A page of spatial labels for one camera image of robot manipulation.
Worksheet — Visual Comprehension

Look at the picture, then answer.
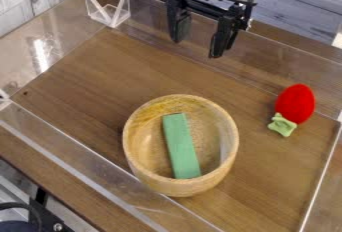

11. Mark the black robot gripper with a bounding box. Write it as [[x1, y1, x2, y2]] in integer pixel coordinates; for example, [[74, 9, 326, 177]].
[[167, 0, 257, 58]]

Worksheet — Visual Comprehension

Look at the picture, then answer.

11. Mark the green rectangular block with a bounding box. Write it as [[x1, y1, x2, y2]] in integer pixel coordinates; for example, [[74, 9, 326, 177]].
[[162, 113, 202, 179]]

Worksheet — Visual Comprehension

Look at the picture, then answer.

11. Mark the black table clamp mount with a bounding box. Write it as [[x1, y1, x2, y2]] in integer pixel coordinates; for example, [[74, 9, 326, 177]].
[[0, 189, 78, 232]]

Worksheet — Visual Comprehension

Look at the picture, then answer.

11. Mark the red plush strawberry toy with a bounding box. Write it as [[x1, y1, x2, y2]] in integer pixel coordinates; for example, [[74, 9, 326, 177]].
[[268, 84, 316, 137]]

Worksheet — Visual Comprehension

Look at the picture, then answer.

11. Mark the clear acrylic corner bracket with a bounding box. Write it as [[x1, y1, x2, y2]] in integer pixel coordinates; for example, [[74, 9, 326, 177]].
[[86, 0, 131, 28]]

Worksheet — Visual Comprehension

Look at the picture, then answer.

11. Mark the black cable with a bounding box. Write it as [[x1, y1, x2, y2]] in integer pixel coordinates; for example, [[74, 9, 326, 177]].
[[0, 201, 45, 232]]

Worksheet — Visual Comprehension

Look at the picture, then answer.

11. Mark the light wooden bowl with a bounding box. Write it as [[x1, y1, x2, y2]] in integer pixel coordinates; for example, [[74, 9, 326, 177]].
[[123, 94, 240, 197]]

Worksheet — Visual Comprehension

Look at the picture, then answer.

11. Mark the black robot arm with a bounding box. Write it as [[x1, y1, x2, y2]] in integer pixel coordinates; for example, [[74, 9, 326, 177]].
[[166, 0, 257, 58]]

